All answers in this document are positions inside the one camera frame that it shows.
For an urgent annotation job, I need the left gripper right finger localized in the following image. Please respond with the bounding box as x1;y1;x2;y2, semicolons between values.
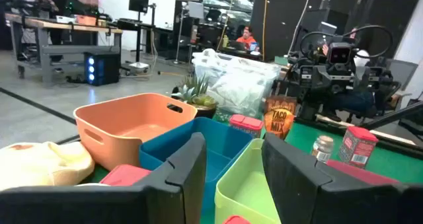
262;132;423;224

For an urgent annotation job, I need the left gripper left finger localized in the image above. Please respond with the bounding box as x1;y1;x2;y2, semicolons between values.
0;132;208;224

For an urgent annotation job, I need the red lidded spice tin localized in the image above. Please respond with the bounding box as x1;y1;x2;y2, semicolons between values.
228;114;265;139
98;164;153;187
338;126;379;169
223;215;252;224

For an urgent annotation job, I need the glass jar with cork lid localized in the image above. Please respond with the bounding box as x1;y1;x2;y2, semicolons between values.
311;135;335;164

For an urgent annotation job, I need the orange taco mix pouch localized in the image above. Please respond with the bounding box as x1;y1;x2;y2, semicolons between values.
263;95;298;141

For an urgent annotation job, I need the pink plastic bin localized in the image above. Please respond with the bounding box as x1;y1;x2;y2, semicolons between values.
325;159;401;186

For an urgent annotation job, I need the yellow checked cloth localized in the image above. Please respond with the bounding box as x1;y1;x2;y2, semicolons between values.
0;141;96;192

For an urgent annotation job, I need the light green plastic bin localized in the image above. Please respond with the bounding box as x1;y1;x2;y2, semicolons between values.
213;138;283;224

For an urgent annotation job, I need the orange plastic bin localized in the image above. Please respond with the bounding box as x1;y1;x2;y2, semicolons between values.
73;92;199;172

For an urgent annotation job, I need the clear plastic storage container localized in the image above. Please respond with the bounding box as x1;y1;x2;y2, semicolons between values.
191;48;282;119

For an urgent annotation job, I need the grey crumpled cloth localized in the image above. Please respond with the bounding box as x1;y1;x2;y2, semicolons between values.
206;73;267;118

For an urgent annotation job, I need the blue plastic bin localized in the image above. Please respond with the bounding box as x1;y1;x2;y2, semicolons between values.
138;116;254;218

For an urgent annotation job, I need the computer tower with blue lights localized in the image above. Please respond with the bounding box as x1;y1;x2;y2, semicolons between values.
83;50;122;87

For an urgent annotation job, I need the succulent plant in dark pot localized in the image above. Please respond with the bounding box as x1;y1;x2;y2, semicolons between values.
171;74;219;120

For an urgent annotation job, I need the wooden top workbench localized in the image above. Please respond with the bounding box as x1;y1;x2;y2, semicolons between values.
4;12;124;83

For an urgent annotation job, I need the black monitor stand desk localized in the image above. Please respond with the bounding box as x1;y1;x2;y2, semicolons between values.
116;17;157;73

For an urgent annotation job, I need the white board screen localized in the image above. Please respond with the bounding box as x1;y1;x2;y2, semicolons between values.
141;0;178;32

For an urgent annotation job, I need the black monitor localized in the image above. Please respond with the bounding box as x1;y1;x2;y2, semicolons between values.
128;0;151;15

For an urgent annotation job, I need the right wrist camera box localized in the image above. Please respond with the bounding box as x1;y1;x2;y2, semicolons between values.
327;41;353;67

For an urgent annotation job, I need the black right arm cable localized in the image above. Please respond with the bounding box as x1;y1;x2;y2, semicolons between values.
298;24;395;60

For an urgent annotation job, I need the black frame strut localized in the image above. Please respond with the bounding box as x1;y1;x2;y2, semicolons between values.
361;100;423;131

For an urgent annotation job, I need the white hanging cable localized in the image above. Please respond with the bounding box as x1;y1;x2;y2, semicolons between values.
286;0;314;57

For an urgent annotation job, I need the orange hanging cable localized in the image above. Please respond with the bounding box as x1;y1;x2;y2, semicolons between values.
262;0;269;61

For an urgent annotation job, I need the yellow hanging cable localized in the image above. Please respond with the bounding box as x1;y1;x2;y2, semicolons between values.
215;0;237;53

